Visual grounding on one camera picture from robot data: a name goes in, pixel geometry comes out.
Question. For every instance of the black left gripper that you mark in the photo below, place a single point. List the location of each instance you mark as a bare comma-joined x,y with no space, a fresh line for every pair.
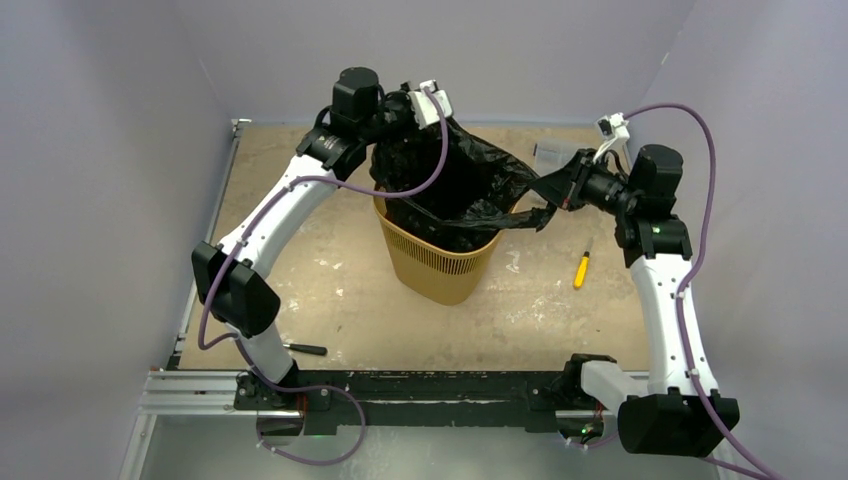
402,96

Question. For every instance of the black plastic trash bag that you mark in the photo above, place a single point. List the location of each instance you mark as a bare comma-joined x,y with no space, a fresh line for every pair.
472,198

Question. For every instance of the black handled hammer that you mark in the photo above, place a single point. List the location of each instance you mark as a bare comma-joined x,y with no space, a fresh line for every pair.
307,349

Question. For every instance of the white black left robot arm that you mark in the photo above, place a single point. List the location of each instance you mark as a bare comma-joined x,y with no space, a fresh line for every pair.
231,275

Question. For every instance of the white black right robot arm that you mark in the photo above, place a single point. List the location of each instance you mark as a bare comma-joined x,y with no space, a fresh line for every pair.
679,410

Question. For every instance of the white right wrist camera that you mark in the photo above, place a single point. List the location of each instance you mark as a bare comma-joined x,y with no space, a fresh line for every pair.
614,132

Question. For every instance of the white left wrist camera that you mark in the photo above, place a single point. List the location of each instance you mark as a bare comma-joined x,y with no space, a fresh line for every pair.
430,104

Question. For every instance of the clear plastic screw box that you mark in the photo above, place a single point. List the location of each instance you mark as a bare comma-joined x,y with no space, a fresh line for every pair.
551,154

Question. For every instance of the yellow handled screwdriver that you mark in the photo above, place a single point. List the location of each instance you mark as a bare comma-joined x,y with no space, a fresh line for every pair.
582,269

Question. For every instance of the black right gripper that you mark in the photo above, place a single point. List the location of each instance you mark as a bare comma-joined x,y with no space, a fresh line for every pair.
567,186

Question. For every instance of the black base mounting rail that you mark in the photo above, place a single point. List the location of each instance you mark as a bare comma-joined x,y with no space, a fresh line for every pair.
322,401

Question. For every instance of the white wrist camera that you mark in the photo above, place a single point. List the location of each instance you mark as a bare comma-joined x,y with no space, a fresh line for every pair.
430,104
614,132

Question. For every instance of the aluminium frame rail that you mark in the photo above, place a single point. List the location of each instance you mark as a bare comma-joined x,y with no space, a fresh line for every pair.
189,393

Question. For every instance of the yellow plastic trash bin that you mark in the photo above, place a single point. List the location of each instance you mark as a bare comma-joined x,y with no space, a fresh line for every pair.
447,278

